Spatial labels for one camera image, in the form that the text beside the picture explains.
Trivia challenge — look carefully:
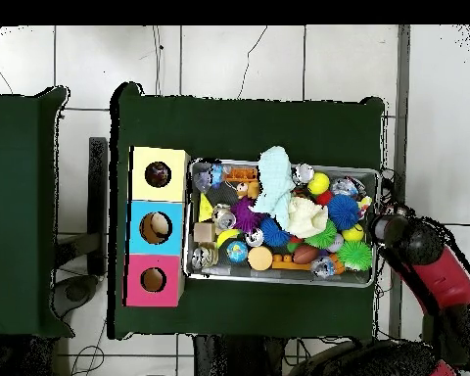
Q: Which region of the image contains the mint green waffle cloth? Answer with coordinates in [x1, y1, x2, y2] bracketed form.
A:
[252, 145, 297, 231]

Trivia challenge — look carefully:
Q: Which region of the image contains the cream waffle cloth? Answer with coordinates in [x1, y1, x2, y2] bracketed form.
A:
[287, 195, 330, 239]

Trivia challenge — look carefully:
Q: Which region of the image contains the yellow tennis ball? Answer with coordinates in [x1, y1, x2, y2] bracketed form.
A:
[306, 171, 331, 196]

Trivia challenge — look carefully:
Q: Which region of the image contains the tan round object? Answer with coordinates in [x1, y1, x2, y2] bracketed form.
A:
[148, 212, 169, 236]

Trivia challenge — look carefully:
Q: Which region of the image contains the shallow wire mesh bin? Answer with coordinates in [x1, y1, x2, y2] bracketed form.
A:
[181, 157, 381, 289]

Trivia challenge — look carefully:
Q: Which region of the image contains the blue globe print ball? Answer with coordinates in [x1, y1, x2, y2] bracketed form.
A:
[225, 239, 250, 263]

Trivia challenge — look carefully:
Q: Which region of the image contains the purple spiky monster toy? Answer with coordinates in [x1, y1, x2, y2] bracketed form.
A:
[230, 196, 265, 234]

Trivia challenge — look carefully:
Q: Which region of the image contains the printed silver drink can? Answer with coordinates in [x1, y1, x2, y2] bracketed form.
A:
[211, 204, 237, 231]

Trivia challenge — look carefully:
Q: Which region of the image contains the crushed bottle with blue label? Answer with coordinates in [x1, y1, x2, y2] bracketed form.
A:
[192, 161, 225, 193]

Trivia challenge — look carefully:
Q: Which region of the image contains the wooden box with three holes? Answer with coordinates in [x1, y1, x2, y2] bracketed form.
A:
[122, 146, 191, 308]

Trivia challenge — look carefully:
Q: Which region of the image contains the dark green tablecloth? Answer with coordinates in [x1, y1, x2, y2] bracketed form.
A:
[0, 85, 75, 340]
[107, 81, 387, 341]

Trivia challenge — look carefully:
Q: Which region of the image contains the blue spiky rubber ball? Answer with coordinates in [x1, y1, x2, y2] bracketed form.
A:
[327, 194, 360, 231]

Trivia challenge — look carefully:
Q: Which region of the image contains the tan foam disc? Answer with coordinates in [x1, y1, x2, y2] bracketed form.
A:
[247, 245, 274, 272]

